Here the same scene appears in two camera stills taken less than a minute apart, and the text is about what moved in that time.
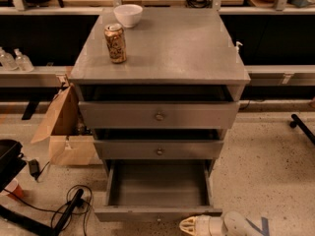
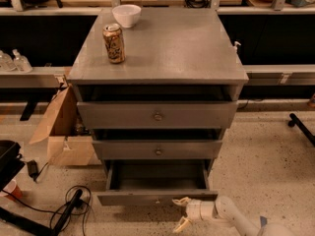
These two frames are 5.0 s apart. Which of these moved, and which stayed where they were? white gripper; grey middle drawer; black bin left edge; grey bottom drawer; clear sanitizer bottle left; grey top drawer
Moved: grey bottom drawer; white gripper
Stayed: black bin left edge; grey top drawer; clear sanitizer bottle left; grey middle drawer
